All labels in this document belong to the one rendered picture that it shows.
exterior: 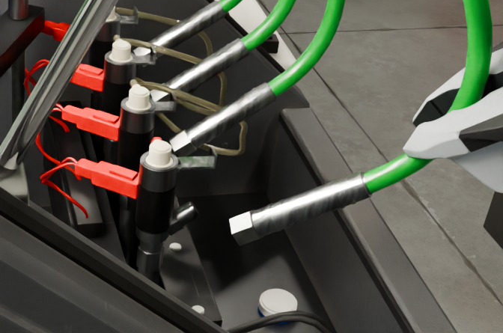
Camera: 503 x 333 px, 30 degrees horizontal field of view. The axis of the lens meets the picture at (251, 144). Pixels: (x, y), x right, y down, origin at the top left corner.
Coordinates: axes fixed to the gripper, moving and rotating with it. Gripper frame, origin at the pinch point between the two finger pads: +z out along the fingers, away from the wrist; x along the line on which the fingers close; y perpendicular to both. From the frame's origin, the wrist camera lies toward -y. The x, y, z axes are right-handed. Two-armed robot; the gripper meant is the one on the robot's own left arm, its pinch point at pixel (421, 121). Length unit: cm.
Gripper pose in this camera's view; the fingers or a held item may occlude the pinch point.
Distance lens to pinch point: 58.6
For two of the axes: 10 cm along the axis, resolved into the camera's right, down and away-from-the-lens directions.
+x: 3.3, -6.5, 6.8
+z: -6.9, 3.2, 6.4
